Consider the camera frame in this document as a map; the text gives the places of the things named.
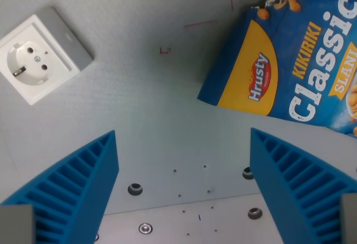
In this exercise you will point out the blue peanut snack bag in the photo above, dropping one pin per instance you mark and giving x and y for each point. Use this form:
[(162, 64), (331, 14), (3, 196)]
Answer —
[(290, 59)]

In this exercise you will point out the white wall power socket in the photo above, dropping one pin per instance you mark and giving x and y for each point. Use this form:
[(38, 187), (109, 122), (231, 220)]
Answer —
[(39, 57)]

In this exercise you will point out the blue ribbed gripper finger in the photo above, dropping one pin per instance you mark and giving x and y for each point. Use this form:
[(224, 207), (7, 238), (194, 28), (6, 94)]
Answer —
[(295, 182), (75, 188)]

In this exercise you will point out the silver table bolt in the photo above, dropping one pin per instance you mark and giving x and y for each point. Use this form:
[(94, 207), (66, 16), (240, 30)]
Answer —
[(145, 228)]

